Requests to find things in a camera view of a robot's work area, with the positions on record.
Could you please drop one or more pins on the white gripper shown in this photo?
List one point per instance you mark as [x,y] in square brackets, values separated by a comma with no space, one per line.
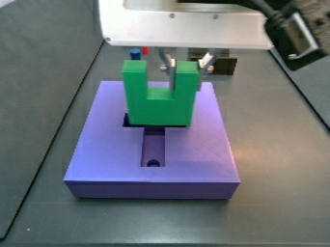
[164,23]

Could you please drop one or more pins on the green U-shaped block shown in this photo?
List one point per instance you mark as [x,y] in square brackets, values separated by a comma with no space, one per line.
[158,105]

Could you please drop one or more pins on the purple board with cross slot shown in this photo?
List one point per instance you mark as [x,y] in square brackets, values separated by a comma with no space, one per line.
[104,169]

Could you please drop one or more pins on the red cylinder peg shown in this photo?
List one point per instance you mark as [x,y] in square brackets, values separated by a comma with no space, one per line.
[146,50]

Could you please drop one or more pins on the blue cylinder peg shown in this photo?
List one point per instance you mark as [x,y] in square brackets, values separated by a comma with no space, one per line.
[135,54]

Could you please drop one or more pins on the black angle bracket fixture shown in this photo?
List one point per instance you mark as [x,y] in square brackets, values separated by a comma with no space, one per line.
[223,64]

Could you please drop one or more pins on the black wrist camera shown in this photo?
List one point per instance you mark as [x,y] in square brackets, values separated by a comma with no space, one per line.
[299,34]

